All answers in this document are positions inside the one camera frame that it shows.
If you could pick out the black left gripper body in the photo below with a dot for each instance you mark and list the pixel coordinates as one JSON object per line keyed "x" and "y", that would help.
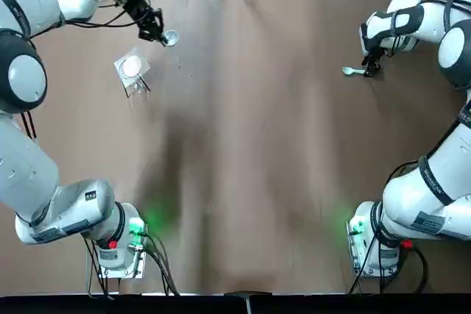
{"x": 138, "y": 3}

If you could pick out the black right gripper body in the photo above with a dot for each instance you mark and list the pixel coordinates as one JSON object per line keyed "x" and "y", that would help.
{"x": 373, "y": 52}

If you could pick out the small white crucible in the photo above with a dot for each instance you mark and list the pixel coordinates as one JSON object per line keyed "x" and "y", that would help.
{"x": 171, "y": 37}

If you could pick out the small pale plastic spoon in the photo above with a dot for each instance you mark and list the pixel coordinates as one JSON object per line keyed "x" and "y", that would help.
{"x": 347, "y": 70}

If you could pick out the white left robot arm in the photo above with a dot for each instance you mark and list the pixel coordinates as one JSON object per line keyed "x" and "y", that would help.
{"x": 29, "y": 167}

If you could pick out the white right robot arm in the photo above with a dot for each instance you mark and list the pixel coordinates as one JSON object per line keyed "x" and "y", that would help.
{"x": 416, "y": 196}

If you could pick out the glass alcohol lamp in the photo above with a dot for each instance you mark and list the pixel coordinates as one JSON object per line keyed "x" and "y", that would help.
{"x": 139, "y": 88}

